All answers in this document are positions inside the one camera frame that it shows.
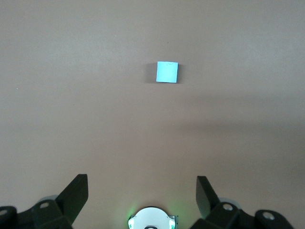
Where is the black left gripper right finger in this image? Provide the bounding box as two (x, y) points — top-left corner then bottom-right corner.
(190, 176), (294, 229)

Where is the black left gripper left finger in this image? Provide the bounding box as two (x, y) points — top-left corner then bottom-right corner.
(0, 174), (89, 229)

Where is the light blue cube block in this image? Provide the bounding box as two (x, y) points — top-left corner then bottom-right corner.
(155, 61), (179, 83)

